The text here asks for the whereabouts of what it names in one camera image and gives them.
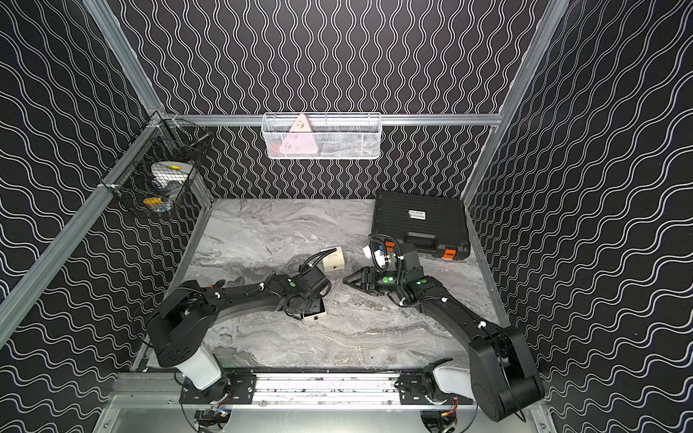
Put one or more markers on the aluminium front rail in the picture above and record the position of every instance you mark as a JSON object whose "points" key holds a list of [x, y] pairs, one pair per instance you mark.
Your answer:
{"points": [[275, 391]]}

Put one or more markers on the black wire corner basket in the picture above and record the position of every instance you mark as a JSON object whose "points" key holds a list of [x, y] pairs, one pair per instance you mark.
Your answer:
{"points": [[159, 179]]}

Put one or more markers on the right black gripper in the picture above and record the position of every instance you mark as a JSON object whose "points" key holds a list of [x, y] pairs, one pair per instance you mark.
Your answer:
{"points": [[369, 277]]}

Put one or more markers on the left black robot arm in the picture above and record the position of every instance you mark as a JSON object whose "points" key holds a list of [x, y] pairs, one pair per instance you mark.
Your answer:
{"points": [[178, 326]]}

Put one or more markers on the black plastic tool case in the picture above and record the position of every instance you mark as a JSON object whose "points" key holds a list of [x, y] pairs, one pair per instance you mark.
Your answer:
{"points": [[435, 225]]}

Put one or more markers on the white wire wall basket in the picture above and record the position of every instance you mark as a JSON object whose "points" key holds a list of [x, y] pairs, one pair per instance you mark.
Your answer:
{"points": [[340, 136]]}

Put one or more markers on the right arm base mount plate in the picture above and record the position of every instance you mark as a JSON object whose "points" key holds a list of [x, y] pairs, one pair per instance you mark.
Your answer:
{"points": [[421, 389]]}

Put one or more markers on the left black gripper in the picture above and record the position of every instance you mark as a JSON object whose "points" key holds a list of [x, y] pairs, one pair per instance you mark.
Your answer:
{"points": [[315, 282]]}

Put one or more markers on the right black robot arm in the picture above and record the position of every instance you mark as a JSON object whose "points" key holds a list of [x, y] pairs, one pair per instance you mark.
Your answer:
{"points": [[503, 375]]}

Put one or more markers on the pink triangular card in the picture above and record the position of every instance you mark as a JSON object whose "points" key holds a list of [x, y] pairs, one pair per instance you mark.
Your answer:
{"points": [[300, 140]]}

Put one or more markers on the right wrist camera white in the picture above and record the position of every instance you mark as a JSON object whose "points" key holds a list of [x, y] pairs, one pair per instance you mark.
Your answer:
{"points": [[379, 255]]}

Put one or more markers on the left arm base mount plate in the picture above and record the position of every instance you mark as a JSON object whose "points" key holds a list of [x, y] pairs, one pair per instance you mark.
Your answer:
{"points": [[229, 390]]}

